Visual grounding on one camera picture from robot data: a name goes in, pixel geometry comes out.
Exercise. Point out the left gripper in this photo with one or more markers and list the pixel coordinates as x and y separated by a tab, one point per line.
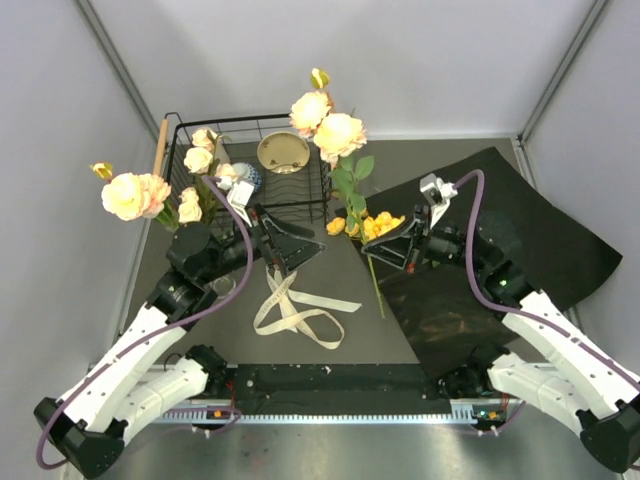
297	248

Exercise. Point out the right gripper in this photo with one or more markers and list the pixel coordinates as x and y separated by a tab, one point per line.
398	253

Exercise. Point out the white printed ribbon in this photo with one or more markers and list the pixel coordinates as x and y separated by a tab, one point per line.
288	310

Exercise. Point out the pink peony stem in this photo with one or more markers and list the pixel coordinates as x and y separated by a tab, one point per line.
338	137

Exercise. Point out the black wrapping paper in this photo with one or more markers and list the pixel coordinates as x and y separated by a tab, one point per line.
435	308

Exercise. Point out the large peach peony stem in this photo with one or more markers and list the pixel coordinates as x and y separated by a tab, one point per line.
131	196

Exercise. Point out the pale pink rose spray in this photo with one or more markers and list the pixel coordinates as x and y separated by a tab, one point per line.
198	203

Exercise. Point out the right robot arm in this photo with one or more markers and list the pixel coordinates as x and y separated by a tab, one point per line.
589	392

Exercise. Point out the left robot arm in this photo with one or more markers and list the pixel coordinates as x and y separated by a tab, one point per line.
93	422

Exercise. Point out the clear glass vase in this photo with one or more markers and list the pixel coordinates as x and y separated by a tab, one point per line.
223	286

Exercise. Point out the yellow rose bunch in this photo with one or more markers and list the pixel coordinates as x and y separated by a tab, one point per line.
368	229

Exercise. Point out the blue white patterned bowl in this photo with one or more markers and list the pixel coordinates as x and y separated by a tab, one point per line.
248	173

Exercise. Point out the cream floral plate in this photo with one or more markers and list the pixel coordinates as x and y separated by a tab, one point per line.
283	153

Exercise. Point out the beige paper cup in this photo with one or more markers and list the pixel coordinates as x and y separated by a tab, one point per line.
220	153

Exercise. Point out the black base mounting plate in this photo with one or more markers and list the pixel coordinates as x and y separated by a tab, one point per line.
334	389

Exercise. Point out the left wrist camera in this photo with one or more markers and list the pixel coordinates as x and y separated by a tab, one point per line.
238	194

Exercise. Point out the black wire dish rack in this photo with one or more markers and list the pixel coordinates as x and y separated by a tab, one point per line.
300	197

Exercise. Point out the grey slotted cable duct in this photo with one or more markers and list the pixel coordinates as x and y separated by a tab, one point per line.
458	413

